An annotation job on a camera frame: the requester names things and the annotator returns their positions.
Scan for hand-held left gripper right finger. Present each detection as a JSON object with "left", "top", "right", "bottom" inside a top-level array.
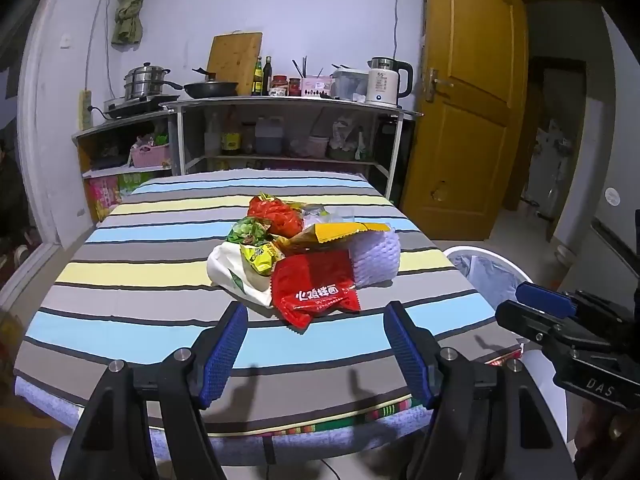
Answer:
[{"left": 384, "top": 301, "right": 573, "bottom": 480}]

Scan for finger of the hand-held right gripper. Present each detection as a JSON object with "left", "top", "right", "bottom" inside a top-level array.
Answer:
[
  {"left": 516, "top": 281, "right": 581, "bottom": 320},
  {"left": 495, "top": 300, "right": 568, "bottom": 347}
]

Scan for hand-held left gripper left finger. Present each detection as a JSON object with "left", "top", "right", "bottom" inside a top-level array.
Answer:
[{"left": 59, "top": 301, "right": 249, "bottom": 480}]

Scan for white trash bin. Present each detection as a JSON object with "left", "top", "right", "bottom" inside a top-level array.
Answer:
[{"left": 449, "top": 254, "right": 522, "bottom": 312}]

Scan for white plastic bag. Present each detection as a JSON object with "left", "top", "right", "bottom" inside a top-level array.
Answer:
[{"left": 206, "top": 241, "right": 274, "bottom": 307}]

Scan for yellow green snack packet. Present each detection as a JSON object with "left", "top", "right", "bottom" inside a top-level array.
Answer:
[{"left": 240, "top": 241, "right": 284, "bottom": 277}]

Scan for red noodle packet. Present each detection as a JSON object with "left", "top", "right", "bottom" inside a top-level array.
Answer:
[{"left": 271, "top": 250, "right": 362, "bottom": 334}]

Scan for yellow orange snack packet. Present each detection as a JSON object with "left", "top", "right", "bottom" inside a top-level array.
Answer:
[{"left": 272, "top": 221, "right": 392, "bottom": 257}]

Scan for red plastic bag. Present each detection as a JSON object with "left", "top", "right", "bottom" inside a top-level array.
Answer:
[{"left": 248, "top": 195, "right": 304, "bottom": 239}]

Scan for person's right hand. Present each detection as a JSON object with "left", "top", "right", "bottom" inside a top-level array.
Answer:
[{"left": 575, "top": 402, "right": 640, "bottom": 467}]

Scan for striped bed sheet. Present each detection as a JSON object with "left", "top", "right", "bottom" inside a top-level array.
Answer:
[{"left": 14, "top": 169, "right": 523, "bottom": 436}]

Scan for colourful snack carton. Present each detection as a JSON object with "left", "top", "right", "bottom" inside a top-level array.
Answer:
[{"left": 87, "top": 172, "right": 147, "bottom": 224}]

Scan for wooden door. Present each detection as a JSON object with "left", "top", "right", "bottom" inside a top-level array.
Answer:
[{"left": 399, "top": 0, "right": 529, "bottom": 242}]

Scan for pink plastic basket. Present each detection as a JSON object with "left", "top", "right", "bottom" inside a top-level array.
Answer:
[{"left": 129, "top": 143, "right": 172, "bottom": 169}]

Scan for yellow label sauce bottle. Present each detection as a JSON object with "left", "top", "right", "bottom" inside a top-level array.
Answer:
[{"left": 221, "top": 107, "right": 241, "bottom": 156}]

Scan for clear white bottle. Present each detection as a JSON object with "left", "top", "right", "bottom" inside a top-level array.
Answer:
[{"left": 203, "top": 112, "right": 223, "bottom": 157}]

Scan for grey plastic jerry can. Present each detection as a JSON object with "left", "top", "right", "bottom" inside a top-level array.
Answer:
[{"left": 253, "top": 116, "right": 285, "bottom": 156}]

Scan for pink plastic bowl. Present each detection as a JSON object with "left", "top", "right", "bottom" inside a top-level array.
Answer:
[{"left": 289, "top": 134, "right": 329, "bottom": 159}]

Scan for crumpled plastic bags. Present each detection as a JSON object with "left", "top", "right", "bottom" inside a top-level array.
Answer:
[{"left": 327, "top": 114, "right": 372, "bottom": 162}]

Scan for low wooden shelf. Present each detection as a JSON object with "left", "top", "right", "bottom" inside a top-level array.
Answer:
[{"left": 71, "top": 109, "right": 179, "bottom": 224}]

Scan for white metal shelf unit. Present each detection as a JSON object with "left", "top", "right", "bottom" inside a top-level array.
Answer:
[{"left": 161, "top": 95, "right": 419, "bottom": 202}]

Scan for black induction cooker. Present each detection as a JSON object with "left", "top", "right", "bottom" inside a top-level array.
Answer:
[{"left": 103, "top": 93, "right": 181, "bottom": 120}]

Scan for black frying pan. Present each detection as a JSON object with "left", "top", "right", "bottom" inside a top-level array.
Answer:
[{"left": 182, "top": 67, "right": 240, "bottom": 100}]

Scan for white electric kettle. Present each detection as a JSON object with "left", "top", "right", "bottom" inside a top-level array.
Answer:
[{"left": 365, "top": 56, "right": 415, "bottom": 107}]

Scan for clear plastic container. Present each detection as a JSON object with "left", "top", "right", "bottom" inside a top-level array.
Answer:
[{"left": 332, "top": 67, "right": 371, "bottom": 101}]

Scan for yellowed power strip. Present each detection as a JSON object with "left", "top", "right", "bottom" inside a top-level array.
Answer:
[{"left": 78, "top": 89, "right": 94, "bottom": 131}]

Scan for pink utensil box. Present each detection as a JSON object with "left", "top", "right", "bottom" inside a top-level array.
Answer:
[{"left": 299, "top": 74, "right": 335, "bottom": 100}]

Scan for stainless steamer pot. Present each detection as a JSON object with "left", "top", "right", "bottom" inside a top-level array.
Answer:
[{"left": 122, "top": 62, "right": 184, "bottom": 102}]

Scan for wooden cutting board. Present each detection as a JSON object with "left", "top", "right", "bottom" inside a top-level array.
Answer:
[{"left": 206, "top": 32, "right": 264, "bottom": 97}]

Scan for hanging green cloth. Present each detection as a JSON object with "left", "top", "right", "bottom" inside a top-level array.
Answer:
[{"left": 110, "top": 0, "right": 149, "bottom": 46}]

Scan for metal door handle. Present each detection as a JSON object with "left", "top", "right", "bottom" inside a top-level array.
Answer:
[{"left": 422, "top": 66, "right": 457, "bottom": 104}]

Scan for thin wall cable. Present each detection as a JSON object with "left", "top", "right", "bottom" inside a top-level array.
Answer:
[{"left": 85, "top": 0, "right": 112, "bottom": 107}]

